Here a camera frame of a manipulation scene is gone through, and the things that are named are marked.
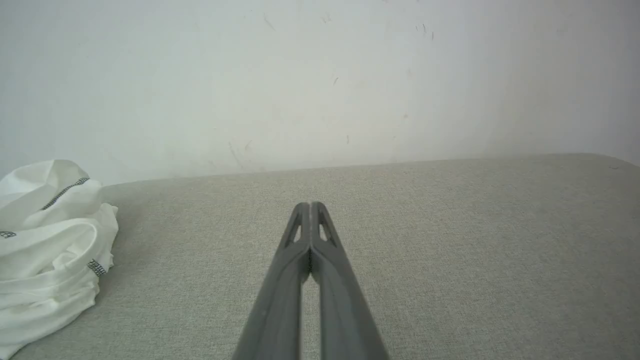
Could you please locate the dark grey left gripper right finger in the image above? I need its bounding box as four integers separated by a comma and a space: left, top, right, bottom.
310, 201, 391, 360

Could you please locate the white shirt with grey stitching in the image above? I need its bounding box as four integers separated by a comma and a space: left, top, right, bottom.
0, 159, 120, 360

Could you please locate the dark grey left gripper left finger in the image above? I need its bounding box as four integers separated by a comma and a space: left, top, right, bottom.
231, 202, 312, 360

